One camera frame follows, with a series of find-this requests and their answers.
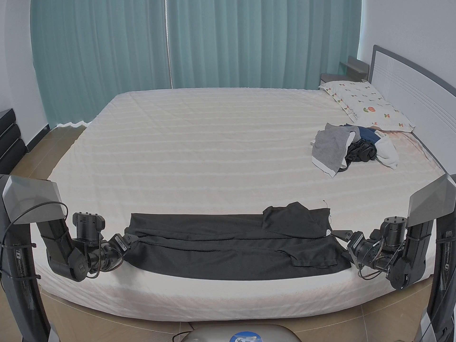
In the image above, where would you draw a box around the pile of clothes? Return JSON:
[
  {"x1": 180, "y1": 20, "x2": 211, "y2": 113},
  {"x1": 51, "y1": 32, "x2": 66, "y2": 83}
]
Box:
[{"x1": 310, "y1": 123, "x2": 399, "y2": 178}]

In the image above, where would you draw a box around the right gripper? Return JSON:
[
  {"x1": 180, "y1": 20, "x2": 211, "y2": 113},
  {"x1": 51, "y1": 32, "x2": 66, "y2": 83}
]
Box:
[{"x1": 331, "y1": 229, "x2": 380, "y2": 268}]

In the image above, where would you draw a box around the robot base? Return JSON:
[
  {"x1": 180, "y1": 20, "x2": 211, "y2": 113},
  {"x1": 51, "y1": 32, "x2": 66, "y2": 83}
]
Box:
[{"x1": 180, "y1": 324, "x2": 300, "y2": 342}]

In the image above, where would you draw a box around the blue-green curtain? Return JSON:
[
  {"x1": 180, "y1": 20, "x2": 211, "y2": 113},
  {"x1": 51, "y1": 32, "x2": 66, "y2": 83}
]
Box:
[
  {"x1": 166, "y1": 0, "x2": 364, "y2": 90},
  {"x1": 31, "y1": 0, "x2": 173, "y2": 129}
]

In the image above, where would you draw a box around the black cable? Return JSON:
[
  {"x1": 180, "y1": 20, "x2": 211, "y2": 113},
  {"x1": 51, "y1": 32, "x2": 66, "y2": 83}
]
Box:
[
  {"x1": 0, "y1": 201, "x2": 69, "y2": 248},
  {"x1": 172, "y1": 321, "x2": 202, "y2": 342}
]

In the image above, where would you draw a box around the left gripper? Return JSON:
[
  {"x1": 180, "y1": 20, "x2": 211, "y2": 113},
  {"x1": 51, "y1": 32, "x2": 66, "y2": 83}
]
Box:
[{"x1": 103, "y1": 232, "x2": 139, "y2": 267}]

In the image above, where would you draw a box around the white printed pillow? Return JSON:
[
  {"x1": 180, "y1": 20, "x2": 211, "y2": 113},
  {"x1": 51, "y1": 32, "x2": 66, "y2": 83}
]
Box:
[{"x1": 318, "y1": 80, "x2": 416, "y2": 133}]

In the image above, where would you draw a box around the bed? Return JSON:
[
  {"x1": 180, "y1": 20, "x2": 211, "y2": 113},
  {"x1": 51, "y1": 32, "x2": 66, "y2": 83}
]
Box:
[{"x1": 30, "y1": 44, "x2": 456, "y2": 323}]

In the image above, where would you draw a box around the grey bedside table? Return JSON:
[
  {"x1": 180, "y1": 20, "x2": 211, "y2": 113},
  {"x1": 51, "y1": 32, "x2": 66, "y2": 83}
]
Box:
[{"x1": 319, "y1": 56, "x2": 370, "y2": 84}]

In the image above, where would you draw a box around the black T-shirt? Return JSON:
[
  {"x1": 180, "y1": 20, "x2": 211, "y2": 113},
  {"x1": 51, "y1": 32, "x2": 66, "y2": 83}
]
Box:
[{"x1": 123, "y1": 202, "x2": 351, "y2": 280}]

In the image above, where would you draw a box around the black chest of drawers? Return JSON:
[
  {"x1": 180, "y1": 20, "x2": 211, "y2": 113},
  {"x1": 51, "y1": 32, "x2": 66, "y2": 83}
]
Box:
[{"x1": 0, "y1": 108, "x2": 29, "y2": 174}]

